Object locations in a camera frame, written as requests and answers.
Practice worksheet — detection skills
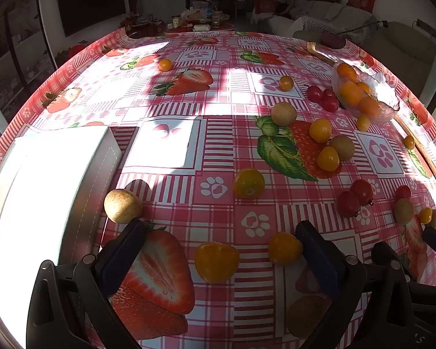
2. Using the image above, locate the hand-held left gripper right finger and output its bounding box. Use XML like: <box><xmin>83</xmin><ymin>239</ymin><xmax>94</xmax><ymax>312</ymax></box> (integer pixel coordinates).
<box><xmin>294</xmin><ymin>220</ymin><xmax>420</xmax><ymax>349</ymax></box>

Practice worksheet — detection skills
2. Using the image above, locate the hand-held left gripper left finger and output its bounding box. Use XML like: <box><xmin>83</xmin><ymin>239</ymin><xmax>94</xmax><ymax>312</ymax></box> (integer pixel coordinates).
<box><xmin>25</xmin><ymin>219</ymin><xmax>148</xmax><ymax>349</ymax></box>

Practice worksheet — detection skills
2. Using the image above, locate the white rectangular box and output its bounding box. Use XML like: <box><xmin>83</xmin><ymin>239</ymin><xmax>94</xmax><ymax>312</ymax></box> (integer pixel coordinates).
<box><xmin>0</xmin><ymin>125</ymin><xmax>123</xmax><ymax>349</ymax></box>

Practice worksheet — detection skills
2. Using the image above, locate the small orange mandarin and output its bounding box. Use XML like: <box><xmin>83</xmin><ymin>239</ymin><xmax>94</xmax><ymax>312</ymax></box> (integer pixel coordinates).
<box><xmin>194</xmin><ymin>242</ymin><xmax>240</xmax><ymax>283</ymax></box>

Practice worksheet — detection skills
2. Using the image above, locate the strawberry print pink tablecloth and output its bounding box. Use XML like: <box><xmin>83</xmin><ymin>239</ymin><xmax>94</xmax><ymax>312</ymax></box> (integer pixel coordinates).
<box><xmin>0</xmin><ymin>30</ymin><xmax>436</xmax><ymax>349</ymax></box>

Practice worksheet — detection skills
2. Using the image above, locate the clear glass bowl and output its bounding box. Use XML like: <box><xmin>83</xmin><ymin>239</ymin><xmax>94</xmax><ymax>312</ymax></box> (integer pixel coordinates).
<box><xmin>331</xmin><ymin>61</ymin><xmax>401</xmax><ymax>124</ymax></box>

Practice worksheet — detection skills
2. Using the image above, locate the glass door cabinet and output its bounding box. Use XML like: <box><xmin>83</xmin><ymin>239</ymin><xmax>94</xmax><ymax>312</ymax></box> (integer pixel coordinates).
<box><xmin>0</xmin><ymin>0</ymin><xmax>57</xmax><ymax>128</ymax></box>

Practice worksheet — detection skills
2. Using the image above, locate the light grey sofa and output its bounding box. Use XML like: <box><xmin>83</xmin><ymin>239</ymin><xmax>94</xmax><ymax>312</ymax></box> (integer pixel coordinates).
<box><xmin>268</xmin><ymin>0</ymin><xmax>374</xmax><ymax>44</ymax></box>

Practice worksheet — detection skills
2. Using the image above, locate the cluttered round dining table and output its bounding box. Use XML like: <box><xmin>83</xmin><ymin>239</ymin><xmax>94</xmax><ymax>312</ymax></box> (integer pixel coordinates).
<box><xmin>166</xmin><ymin>5</ymin><xmax>237</xmax><ymax>33</ymax></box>

